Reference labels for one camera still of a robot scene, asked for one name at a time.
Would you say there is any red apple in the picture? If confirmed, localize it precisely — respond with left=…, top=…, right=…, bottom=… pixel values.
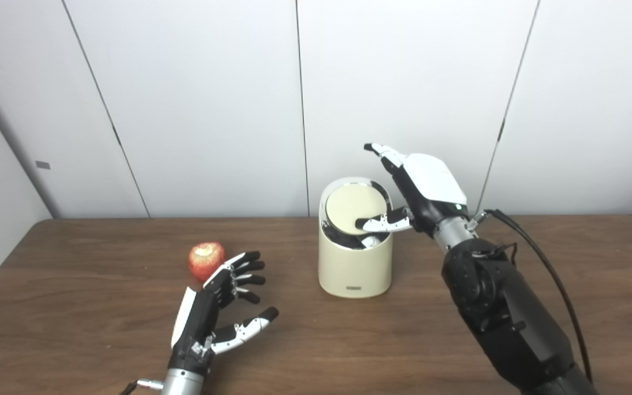
left=188, top=242, right=226, bottom=283

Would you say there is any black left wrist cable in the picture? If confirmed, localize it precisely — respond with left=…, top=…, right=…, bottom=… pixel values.
left=120, top=379, right=164, bottom=395

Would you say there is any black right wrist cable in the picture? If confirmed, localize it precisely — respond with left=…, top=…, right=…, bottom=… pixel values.
left=469, top=208, right=594, bottom=385

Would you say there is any round cream bin lid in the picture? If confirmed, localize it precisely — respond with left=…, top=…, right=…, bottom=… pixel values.
left=325, top=185, right=388, bottom=236

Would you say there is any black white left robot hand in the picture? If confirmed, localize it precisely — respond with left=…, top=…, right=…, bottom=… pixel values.
left=168, top=251, right=280, bottom=377

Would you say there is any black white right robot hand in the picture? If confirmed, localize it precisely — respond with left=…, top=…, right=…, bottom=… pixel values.
left=355, top=142, right=471, bottom=237

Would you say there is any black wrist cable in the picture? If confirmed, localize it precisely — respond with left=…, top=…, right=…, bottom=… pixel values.
left=469, top=208, right=594, bottom=385
left=120, top=379, right=164, bottom=395

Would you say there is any cream-colored bin body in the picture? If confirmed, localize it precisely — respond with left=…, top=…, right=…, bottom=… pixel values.
left=318, top=177, right=394, bottom=300

